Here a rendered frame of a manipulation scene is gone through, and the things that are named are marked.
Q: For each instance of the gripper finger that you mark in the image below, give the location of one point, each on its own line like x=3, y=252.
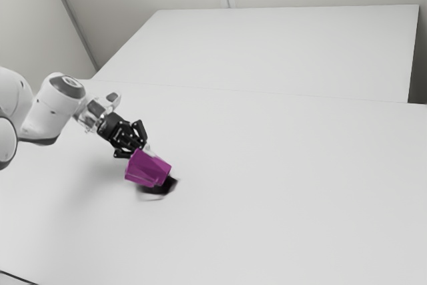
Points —
x=120, y=153
x=141, y=133

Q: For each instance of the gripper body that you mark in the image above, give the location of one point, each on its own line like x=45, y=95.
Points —
x=116, y=129

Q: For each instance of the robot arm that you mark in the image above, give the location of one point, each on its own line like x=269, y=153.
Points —
x=50, y=104

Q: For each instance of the magenta faceted mug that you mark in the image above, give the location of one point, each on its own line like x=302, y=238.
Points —
x=146, y=169

